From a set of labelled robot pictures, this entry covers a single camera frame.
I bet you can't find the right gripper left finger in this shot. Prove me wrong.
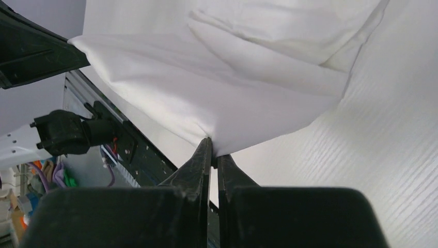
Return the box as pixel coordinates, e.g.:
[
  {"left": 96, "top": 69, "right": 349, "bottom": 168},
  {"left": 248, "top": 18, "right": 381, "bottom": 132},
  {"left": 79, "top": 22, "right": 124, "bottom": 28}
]
[{"left": 19, "top": 138, "right": 212, "bottom": 247}]

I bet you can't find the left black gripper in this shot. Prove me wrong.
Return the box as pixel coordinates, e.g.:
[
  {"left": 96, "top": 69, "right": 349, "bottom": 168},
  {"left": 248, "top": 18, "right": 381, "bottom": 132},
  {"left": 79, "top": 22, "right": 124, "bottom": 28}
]
[{"left": 1, "top": 2, "right": 90, "bottom": 89}]

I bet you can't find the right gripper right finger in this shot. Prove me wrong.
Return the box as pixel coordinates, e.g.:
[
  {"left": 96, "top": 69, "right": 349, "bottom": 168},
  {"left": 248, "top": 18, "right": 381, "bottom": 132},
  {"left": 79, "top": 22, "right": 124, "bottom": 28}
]
[{"left": 217, "top": 155, "right": 388, "bottom": 247}]

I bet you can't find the white printed t shirt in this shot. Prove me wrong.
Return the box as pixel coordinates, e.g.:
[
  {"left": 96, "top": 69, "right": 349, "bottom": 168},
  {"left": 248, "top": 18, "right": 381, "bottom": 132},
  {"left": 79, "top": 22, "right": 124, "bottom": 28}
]
[{"left": 70, "top": 1, "right": 387, "bottom": 156}]

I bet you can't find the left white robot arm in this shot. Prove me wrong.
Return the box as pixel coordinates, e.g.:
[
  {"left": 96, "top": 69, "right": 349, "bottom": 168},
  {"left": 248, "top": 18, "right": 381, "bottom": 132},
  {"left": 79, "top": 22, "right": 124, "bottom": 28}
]
[{"left": 1, "top": 3, "right": 115, "bottom": 168}]

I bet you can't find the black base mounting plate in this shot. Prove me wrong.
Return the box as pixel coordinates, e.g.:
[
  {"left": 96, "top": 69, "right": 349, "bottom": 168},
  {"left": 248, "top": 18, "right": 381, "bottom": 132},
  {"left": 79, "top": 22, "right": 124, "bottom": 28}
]
[{"left": 93, "top": 101, "right": 220, "bottom": 247}]

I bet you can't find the white slotted cable duct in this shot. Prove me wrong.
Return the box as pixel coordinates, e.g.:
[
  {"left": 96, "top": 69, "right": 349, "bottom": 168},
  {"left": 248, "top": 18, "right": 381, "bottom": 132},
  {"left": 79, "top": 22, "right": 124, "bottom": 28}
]
[{"left": 102, "top": 155, "right": 140, "bottom": 188}]

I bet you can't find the aluminium frame rail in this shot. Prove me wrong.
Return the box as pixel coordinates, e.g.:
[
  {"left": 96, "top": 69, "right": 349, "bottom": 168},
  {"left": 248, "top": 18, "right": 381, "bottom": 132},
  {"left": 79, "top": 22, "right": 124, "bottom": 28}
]
[{"left": 62, "top": 70, "right": 128, "bottom": 122}]

